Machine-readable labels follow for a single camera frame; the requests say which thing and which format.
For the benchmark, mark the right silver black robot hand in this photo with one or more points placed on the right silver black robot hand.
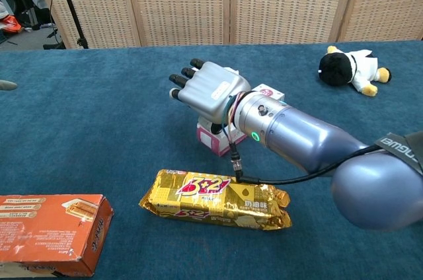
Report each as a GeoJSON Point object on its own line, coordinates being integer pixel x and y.
{"type": "Point", "coordinates": [211, 91]}

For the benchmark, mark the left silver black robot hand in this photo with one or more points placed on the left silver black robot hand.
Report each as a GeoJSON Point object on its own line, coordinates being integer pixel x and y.
{"type": "Point", "coordinates": [6, 84]}

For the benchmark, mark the white pink toothpaste box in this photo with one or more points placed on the white pink toothpaste box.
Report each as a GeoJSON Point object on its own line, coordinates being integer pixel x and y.
{"type": "Point", "coordinates": [208, 139]}

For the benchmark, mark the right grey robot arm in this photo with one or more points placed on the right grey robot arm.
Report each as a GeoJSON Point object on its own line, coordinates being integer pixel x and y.
{"type": "Point", "coordinates": [314, 141]}

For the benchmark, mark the orange white bag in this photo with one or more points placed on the orange white bag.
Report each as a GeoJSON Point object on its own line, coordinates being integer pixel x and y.
{"type": "Point", "coordinates": [11, 24]}

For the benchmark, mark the wicker folding screen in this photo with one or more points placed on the wicker folding screen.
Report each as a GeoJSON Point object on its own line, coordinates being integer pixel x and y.
{"type": "Point", "coordinates": [178, 2]}

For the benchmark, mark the blue carpet table cover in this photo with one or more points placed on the blue carpet table cover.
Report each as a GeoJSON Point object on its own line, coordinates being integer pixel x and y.
{"type": "Point", "coordinates": [99, 121]}

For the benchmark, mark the black tripod stand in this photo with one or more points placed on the black tripod stand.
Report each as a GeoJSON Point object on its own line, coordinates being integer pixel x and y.
{"type": "Point", "coordinates": [69, 2]}

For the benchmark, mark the gold foil biscuit packet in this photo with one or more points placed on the gold foil biscuit packet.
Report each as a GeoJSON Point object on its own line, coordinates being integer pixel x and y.
{"type": "Point", "coordinates": [215, 204]}

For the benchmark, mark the black haired plush doll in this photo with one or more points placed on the black haired plush doll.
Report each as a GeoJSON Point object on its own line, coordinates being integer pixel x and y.
{"type": "Point", "coordinates": [337, 70]}

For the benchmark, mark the orange biscuit carton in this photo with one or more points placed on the orange biscuit carton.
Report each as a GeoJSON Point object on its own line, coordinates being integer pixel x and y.
{"type": "Point", "coordinates": [43, 230]}

